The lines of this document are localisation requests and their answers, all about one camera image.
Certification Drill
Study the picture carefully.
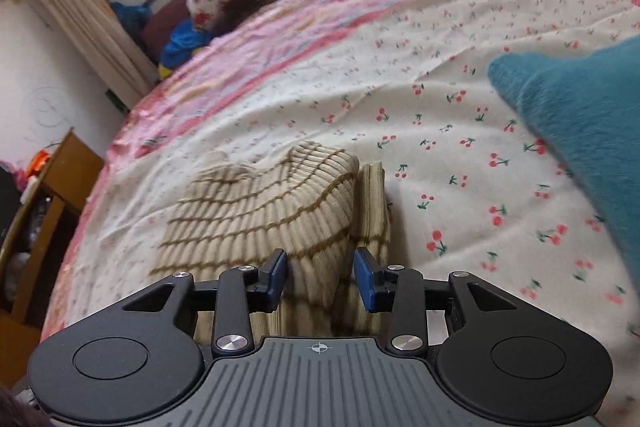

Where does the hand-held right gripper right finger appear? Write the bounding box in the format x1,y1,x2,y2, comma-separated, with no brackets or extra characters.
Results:
353,247,519,353

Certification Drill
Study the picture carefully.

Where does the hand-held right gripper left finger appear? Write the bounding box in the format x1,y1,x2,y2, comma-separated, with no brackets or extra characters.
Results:
122,249,288,358

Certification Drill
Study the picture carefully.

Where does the beige striped knit sweater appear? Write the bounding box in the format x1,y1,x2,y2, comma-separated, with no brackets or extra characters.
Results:
149,141,394,343

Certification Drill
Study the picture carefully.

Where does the bed with cherry print sheet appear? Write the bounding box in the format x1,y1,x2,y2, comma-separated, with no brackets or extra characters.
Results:
42,0,640,427

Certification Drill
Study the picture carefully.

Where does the wooden cabinet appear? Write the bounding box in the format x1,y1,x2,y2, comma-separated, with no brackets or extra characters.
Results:
0,129,107,390

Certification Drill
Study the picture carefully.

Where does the blue crumpled cloth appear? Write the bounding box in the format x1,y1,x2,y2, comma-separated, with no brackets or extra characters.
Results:
159,18,215,68

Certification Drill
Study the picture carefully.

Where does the orange toy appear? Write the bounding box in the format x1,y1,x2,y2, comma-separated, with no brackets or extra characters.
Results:
27,149,54,175

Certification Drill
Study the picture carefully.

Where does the teal fuzzy garment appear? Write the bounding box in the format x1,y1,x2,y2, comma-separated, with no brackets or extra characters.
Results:
487,34,640,310

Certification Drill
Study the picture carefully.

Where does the person's dark red clothing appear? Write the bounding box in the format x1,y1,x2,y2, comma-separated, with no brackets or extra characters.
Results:
0,386,51,427

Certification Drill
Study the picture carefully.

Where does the blue plastic bag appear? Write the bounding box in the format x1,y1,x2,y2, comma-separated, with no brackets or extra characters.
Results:
110,1,152,35

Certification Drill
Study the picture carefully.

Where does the beige curtain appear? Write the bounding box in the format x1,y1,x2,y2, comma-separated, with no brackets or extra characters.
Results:
10,0,158,108

